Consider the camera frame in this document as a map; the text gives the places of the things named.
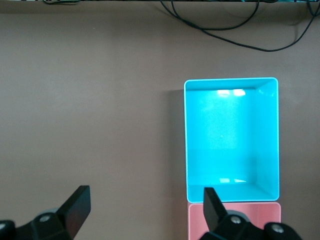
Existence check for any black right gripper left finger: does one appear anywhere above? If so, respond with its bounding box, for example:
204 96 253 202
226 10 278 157
0 184 91 240

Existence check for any pink plastic bin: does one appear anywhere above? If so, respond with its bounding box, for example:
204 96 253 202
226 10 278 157
186 201 282 240

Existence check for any long black loose cable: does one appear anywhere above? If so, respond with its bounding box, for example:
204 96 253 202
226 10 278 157
171 0 320 53

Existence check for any short black loose cable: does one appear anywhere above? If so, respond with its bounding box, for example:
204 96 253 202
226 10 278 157
159 0 260 32

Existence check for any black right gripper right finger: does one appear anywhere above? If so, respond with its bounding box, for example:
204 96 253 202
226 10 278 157
199 186 302 240

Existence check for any blue plastic bin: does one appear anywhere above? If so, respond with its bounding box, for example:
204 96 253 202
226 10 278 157
183 76 280 204

